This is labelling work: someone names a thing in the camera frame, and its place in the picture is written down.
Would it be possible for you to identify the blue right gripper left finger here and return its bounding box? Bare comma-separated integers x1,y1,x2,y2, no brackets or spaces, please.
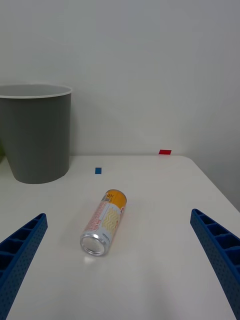
0,212,49,320

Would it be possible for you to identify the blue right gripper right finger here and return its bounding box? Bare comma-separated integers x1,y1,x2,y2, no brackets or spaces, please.
190,208,240,320

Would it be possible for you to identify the orange and white drink can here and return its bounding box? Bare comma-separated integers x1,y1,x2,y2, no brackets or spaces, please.
79,189,128,257

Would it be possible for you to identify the grey plastic waste bin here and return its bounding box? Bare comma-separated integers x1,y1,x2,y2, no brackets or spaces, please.
0,84,73,185

